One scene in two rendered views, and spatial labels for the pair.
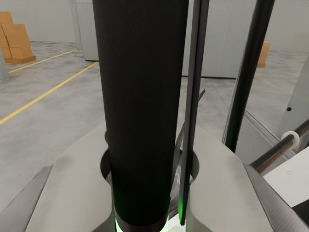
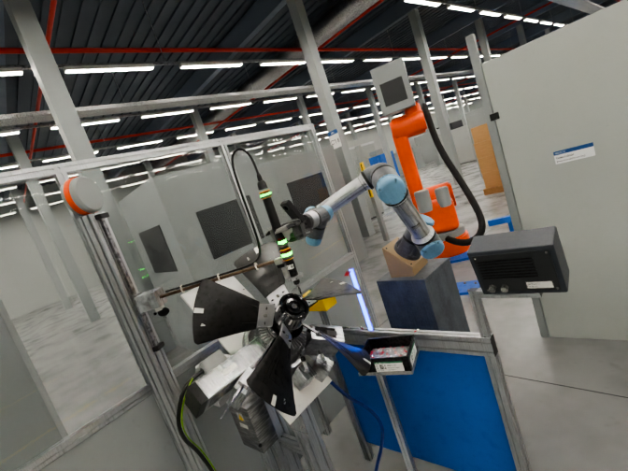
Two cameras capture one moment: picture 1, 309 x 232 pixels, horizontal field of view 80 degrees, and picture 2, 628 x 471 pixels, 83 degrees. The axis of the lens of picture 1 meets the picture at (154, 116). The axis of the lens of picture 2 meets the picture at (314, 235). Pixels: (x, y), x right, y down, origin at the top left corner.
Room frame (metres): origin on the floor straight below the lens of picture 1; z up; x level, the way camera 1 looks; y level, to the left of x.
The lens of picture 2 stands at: (0.93, 1.10, 1.64)
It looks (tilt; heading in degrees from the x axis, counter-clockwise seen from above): 8 degrees down; 227
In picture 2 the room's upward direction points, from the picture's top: 19 degrees counter-clockwise
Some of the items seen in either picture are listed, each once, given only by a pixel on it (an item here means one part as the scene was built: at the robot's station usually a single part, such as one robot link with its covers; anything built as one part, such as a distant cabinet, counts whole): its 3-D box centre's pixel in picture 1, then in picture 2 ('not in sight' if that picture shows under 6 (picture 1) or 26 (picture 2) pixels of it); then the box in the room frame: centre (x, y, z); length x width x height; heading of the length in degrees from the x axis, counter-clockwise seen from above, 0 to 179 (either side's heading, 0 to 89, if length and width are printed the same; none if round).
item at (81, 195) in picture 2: not in sight; (82, 195); (0.52, -0.56, 1.88); 0.17 x 0.15 x 0.16; 3
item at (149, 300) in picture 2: not in sight; (149, 300); (0.46, -0.49, 1.39); 0.10 x 0.07 x 0.08; 128
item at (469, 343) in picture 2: not in sight; (392, 337); (-0.29, 0.09, 0.82); 0.90 x 0.04 x 0.08; 93
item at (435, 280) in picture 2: not in sight; (436, 349); (-0.70, 0.03, 0.50); 0.30 x 0.30 x 1.00; 89
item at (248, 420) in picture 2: not in sight; (252, 421); (0.32, -0.32, 0.73); 0.15 x 0.09 x 0.22; 93
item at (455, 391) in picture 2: not in sight; (414, 406); (-0.29, 0.09, 0.45); 0.82 x 0.01 x 0.66; 93
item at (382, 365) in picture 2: not in sight; (388, 354); (-0.13, 0.17, 0.84); 0.22 x 0.17 x 0.07; 109
